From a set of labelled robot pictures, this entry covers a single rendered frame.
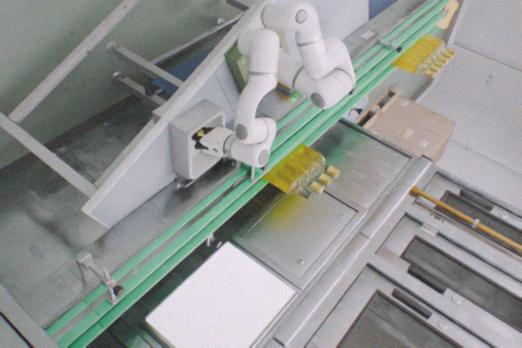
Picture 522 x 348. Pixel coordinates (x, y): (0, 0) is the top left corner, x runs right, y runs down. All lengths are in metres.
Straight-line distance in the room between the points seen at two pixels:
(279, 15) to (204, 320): 0.99
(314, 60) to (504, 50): 6.40
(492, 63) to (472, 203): 5.79
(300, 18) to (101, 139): 1.18
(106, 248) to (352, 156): 1.18
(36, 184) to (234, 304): 0.97
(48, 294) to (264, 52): 0.94
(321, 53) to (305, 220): 0.69
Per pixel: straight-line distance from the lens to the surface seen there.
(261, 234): 1.86
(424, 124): 6.24
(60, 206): 2.06
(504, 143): 7.75
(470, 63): 8.06
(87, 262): 1.49
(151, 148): 1.60
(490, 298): 2.01
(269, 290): 1.73
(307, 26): 1.49
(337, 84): 1.61
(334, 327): 1.75
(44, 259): 1.92
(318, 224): 1.92
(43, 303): 1.57
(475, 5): 7.73
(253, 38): 1.43
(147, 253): 1.62
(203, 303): 1.70
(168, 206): 1.70
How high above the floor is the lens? 1.67
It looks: 24 degrees down
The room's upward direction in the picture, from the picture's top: 121 degrees clockwise
